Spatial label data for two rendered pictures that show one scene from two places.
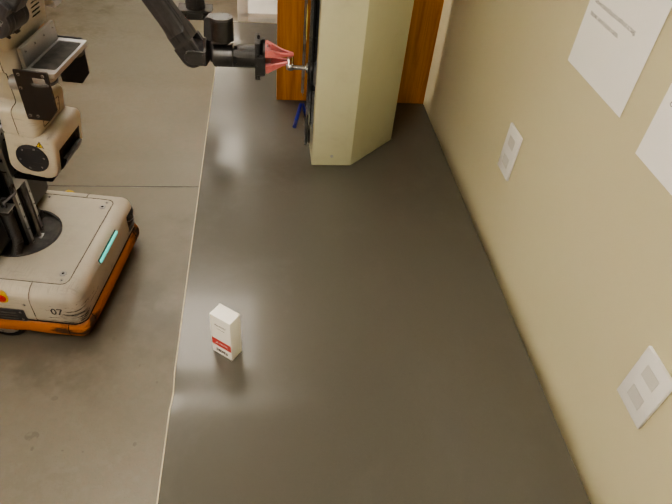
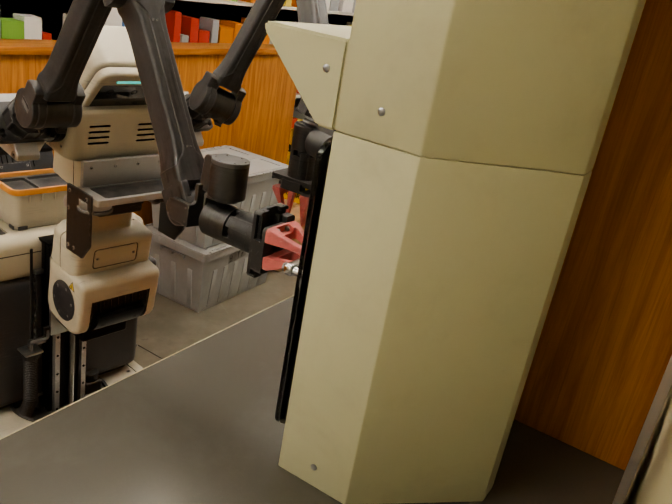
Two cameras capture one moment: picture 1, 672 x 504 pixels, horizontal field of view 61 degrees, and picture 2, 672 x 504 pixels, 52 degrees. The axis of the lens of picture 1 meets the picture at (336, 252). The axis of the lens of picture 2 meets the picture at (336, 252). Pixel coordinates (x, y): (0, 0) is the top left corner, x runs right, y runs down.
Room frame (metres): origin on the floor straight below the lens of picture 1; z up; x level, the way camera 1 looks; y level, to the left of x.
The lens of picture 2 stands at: (0.74, -0.40, 1.57)
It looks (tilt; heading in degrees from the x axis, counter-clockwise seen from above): 22 degrees down; 39
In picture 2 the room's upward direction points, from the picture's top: 10 degrees clockwise
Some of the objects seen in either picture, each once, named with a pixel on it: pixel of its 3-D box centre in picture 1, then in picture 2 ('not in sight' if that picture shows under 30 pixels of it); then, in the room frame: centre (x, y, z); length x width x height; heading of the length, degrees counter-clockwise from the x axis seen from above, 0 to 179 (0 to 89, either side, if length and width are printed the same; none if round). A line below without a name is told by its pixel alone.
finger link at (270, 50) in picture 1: (275, 58); (292, 253); (1.41, 0.21, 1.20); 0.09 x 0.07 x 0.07; 99
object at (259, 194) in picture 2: not in sight; (218, 194); (2.83, 2.05, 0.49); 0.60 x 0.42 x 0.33; 10
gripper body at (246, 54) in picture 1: (247, 56); (254, 234); (1.40, 0.28, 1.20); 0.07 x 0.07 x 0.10; 9
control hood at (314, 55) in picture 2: not in sight; (368, 72); (1.47, 0.18, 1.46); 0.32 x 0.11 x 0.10; 10
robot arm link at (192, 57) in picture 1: (210, 37); (215, 190); (1.40, 0.37, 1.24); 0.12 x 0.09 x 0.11; 90
